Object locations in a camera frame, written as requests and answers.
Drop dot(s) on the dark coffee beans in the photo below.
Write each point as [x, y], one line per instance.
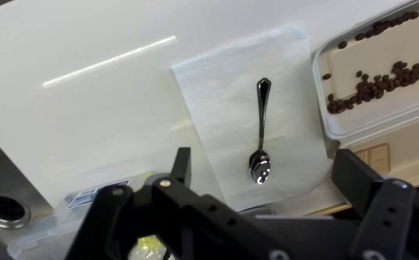
[368, 91]

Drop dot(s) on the metal sink drain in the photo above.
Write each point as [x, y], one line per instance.
[4, 211]

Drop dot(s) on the white rectangular plastic tray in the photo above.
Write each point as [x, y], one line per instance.
[377, 108]

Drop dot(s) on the metal spoon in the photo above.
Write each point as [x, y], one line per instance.
[261, 124]

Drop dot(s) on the white paper napkin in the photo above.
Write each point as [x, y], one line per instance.
[224, 95]

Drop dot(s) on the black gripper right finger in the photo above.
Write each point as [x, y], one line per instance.
[391, 216]

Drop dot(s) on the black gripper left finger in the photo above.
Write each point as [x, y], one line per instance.
[189, 216]

